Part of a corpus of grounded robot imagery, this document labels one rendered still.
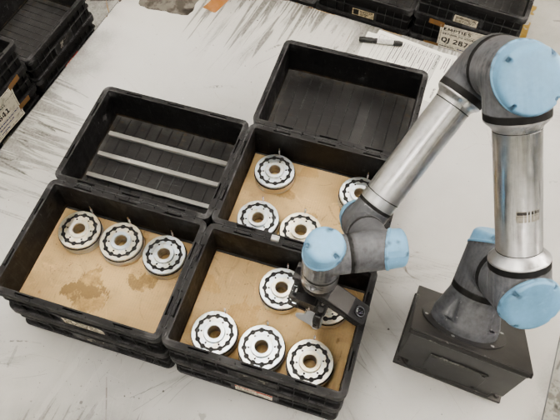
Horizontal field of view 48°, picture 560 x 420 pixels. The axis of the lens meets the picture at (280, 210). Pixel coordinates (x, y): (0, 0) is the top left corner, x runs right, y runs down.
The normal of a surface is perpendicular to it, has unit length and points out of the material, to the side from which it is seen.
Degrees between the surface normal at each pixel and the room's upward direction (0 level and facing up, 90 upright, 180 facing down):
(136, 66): 0
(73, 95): 0
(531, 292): 58
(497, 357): 43
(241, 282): 0
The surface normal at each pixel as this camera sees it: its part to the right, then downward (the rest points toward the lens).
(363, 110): 0.00, -0.50
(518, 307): 0.15, 0.47
